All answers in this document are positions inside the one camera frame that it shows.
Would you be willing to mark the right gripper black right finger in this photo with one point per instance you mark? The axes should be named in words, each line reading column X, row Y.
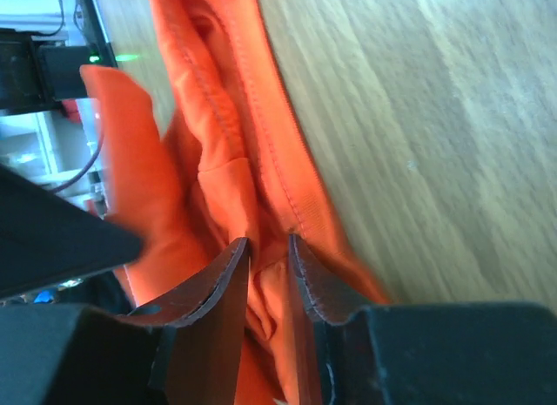
column 349, row 350

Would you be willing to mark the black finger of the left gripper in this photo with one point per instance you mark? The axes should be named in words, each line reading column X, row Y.
column 46, row 240

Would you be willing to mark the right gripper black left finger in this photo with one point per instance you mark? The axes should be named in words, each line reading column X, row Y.
column 181, row 348

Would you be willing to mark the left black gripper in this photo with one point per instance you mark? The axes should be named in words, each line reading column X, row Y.
column 39, row 76

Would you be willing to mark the orange t shirt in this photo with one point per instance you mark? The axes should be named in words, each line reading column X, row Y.
column 233, row 163

